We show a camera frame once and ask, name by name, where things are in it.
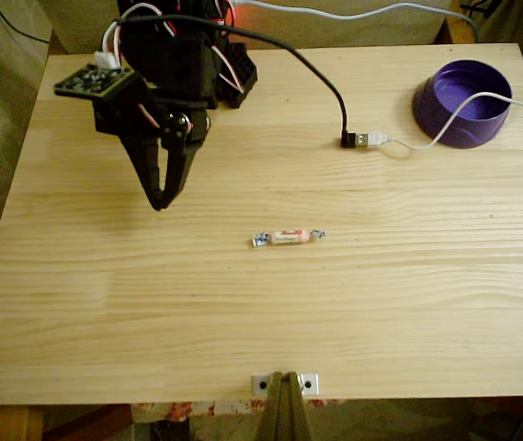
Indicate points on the green camera circuit board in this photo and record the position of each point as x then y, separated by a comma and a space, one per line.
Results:
91, 82

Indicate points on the light wooden table leg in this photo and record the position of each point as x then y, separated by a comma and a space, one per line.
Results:
10, 422

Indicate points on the silver metal bracket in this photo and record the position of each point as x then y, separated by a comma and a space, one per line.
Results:
309, 383

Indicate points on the white candy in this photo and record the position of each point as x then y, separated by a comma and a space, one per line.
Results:
288, 237

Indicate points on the purple plastic bowl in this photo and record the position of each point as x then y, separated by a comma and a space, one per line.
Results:
454, 124

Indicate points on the dark wooden post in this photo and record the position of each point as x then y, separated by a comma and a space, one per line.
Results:
284, 413

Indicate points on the brown wooden furniture piece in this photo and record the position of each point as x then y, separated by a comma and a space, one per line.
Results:
458, 31

